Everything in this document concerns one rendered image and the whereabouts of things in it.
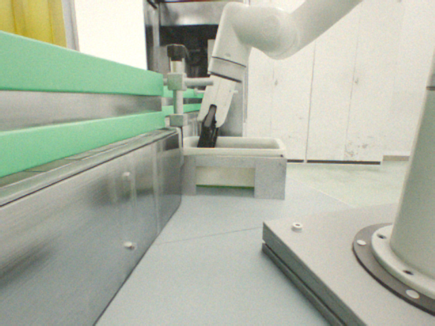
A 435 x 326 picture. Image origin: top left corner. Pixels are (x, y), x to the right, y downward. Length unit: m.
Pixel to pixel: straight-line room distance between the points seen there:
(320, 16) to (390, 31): 3.82
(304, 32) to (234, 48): 0.16
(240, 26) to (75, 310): 0.50
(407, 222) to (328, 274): 0.08
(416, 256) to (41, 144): 0.30
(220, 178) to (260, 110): 3.56
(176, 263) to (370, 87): 4.11
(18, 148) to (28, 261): 0.07
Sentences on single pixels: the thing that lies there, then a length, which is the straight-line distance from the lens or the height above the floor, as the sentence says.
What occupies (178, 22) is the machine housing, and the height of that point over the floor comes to 1.25.
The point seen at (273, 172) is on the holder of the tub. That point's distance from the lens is 0.50.
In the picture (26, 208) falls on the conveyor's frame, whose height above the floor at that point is 0.87.
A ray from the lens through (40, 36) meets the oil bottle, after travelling 0.41.
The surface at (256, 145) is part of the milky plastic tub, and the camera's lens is 0.65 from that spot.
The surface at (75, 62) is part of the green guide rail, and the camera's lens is 0.25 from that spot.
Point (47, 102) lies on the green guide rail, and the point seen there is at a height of 0.93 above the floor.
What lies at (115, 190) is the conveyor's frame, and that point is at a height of 0.85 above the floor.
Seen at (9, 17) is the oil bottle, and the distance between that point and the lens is 0.38.
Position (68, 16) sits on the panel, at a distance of 0.74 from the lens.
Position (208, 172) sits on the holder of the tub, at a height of 0.80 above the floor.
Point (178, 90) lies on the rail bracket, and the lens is 0.46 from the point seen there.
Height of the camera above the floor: 0.93
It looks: 14 degrees down
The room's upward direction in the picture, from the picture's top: straight up
